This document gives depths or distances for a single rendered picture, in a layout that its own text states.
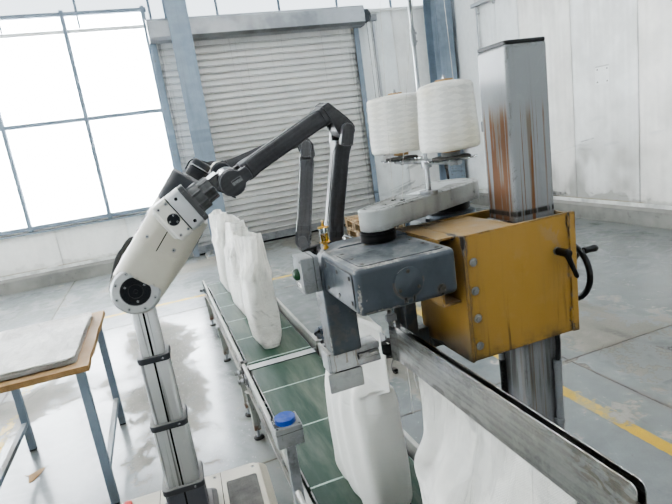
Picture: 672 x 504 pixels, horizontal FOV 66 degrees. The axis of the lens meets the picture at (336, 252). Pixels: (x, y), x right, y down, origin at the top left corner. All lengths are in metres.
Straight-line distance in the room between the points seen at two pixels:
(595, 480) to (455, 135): 0.73
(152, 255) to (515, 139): 1.12
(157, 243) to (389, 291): 0.86
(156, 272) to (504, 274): 1.07
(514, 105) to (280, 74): 7.82
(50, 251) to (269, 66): 4.45
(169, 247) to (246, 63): 7.37
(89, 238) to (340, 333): 7.70
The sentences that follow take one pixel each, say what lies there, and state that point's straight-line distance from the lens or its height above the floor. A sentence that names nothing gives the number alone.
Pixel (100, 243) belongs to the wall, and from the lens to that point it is 8.84.
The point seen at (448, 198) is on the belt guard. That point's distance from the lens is 1.45.
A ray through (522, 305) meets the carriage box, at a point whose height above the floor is 1.13.
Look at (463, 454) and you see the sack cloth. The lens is 1.18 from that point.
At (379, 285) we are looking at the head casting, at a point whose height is 1.29.
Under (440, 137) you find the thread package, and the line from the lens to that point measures 1.22.
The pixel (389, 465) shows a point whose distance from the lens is 1.76.
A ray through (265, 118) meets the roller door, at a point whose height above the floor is 2.02.
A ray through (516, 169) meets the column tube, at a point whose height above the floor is 1.46.
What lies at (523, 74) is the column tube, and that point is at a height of 1.68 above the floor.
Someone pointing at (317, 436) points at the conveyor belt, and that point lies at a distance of 2.33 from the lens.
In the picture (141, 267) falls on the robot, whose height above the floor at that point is 1.28.
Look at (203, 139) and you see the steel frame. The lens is 8.32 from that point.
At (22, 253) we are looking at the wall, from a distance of 9.00.
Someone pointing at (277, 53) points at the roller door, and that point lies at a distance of 9.07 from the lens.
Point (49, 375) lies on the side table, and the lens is 2.70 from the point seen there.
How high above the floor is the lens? 1.60
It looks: 13 degrees down
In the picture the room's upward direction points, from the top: 8 degrees counter-clockwise
